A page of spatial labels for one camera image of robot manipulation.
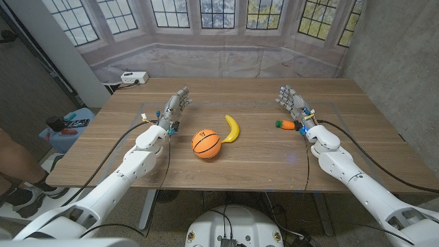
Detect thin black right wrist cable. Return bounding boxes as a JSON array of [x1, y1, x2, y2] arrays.
[[303, 135, 311, 191]]

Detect black ribbed round object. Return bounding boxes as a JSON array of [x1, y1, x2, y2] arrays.
[[156, 189, 180, 204]]

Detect orange toy carrot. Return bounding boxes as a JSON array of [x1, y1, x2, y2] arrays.
[[275, 119, 296, 130]]

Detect person's bare leg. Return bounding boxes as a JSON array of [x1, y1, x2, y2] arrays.
[[0, 128, 49, 196]]

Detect orange toy basketball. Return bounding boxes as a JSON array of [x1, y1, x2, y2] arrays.
[[191, 128, 222, 160]]

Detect blue storage box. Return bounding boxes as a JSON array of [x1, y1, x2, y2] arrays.
[[38, 107, 96, 154]]

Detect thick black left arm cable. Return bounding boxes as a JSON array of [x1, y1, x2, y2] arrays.
[[60, 119, 158, 207]]

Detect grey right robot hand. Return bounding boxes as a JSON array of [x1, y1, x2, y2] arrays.
[[275, 84, 316, 133]]

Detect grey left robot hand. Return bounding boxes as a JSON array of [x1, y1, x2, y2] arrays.
[[156, 86, 193, 133]]

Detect black and grey shoe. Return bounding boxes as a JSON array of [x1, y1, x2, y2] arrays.
[[0, 185, 69, 219]]

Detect grey table leg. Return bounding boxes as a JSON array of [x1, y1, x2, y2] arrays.
[[313, 193, 334, 237], [138, 189, 158, 231]]

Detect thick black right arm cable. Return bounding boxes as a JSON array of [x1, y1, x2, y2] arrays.
[[317, 119, 439, 194]]

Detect printed window backdrop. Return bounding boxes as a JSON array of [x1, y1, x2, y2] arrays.
[[40, 0, 368, 84]]

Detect white low platform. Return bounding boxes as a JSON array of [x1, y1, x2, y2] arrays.
[[0, 154, 90, 227]]

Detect white power strip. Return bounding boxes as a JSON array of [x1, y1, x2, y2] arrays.
[[120, 71, 150, 85]]

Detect thin black left wrist cable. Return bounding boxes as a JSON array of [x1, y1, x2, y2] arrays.
[[79, 133, 172, 239]]

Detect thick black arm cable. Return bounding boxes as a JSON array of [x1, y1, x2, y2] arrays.
[[60, 119, 158, 207], [317, 119, 439, 194]]

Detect black cup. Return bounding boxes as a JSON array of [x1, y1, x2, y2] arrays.
[[45, 115, 66, 132]]

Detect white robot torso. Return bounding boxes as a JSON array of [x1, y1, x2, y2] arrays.
[[185, 204, 285, 247]]

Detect yellow toy banana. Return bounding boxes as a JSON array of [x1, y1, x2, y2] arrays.
[[221, 115, 241, 144]]

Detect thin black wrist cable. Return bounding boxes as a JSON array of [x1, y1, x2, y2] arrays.
[[79, 133, 172, 239], [303, 135, 311, 191]]

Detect white floor cable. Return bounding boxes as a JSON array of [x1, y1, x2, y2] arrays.
[[263, 191, 305, 239]]

